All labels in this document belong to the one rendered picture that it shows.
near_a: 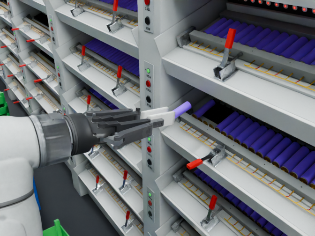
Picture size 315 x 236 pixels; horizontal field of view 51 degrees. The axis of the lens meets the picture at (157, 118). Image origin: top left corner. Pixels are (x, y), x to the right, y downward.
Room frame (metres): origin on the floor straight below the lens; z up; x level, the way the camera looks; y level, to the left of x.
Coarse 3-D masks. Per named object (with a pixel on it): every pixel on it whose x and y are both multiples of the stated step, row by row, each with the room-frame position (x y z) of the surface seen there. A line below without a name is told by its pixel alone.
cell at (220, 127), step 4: (236, 112) 0.70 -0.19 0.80; (228, 116) 0.69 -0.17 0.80; (232, 116) 0.69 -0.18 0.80; (236, 116) 0.69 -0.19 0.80; (224, 120) 0.68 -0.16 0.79; (228, 120) 0.68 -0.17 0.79; (232, 120) 0.68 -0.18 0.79; (220, 124) 0.67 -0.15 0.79; (224, 124) 0.67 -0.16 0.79; (228, 124) 0.68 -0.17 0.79; (220, 128) 0.66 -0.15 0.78; (224, 128) 0.67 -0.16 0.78; (220, 132) 0.67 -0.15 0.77
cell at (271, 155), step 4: (284, 140) 0.58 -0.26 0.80; (288, 140) 0.58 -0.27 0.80; (280, 144) 0.57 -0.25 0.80; (284, 144) 0.57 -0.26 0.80; (288, 144) 0.57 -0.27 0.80; (276, 148) 0.56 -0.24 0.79; (280, 148) 0.56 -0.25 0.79; (284, 148) 0.56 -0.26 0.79; (272, 152) 0.56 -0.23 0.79; (276, 152) 0.56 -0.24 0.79; (280, 152) 0.56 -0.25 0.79; (268, 156) 0.55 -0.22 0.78; (272, 156) 0.55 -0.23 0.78; (276, 156) 0.55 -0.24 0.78; (272, 160) 0.54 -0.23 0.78
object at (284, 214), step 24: (192, 96) 0.79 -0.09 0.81; (168, 144) 0.72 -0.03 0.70; (192, 144) 0.66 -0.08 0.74; (216, 168) 0.57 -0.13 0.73; (240, 168) 0.56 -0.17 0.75; (240, 192) 0.51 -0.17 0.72; (264, 192) 0.49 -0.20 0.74; (264, 216) 0.47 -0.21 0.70; (288, 216) 0.43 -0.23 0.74; (312, 216) 0.42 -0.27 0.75
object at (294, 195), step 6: (186, 126) 0.72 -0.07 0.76; (198, 132) 0.68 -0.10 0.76; (204, 138) 0.66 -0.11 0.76; (216, 144) 0.63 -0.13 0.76; (234, 156) 0.58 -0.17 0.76; (240, 162) 0.57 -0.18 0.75; (246, 162) 0.56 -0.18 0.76; (252, 168) 0.54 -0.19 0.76; (258, 174) 0.53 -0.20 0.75; (264, 174) 0.52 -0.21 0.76; (270, 180) 0.51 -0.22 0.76; (288, 192) 0.47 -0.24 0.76; (300, 198) 0.45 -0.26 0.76; (306, 204) 0.44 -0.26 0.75; (312, 204) 0.44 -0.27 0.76
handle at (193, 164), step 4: (212, 152) 0.59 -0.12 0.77; (208, 156) 0.58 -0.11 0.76; (212, 156) 0.58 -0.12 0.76; (196, 160) 0.57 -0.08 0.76; (200, 160) 0.57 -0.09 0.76; (204, 160) 0.57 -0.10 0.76; (188, 164) 0.55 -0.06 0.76; (192, 164) 0.55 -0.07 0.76; (196, 164) 0.56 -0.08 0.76; (200, 164) 0.56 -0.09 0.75; (188, 168) 0.55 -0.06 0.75; (192, 168) 0.55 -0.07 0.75
